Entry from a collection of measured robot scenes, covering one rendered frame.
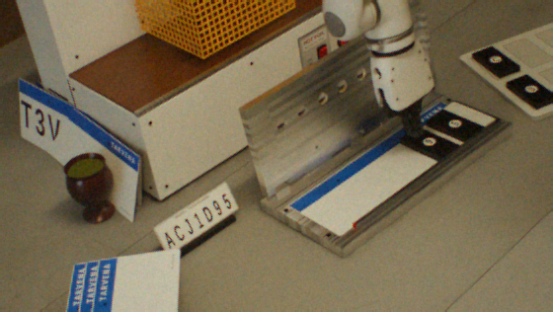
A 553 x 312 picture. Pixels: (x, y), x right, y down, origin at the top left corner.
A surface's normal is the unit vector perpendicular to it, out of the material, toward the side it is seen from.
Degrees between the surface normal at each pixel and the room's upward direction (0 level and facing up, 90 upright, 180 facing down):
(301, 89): 83
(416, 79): 77
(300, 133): 83
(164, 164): 90
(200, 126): 90
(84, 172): 0
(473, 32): 0
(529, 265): 0
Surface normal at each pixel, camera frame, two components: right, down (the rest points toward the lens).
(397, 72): 0.54, 0.21
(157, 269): -0.15, -0.80
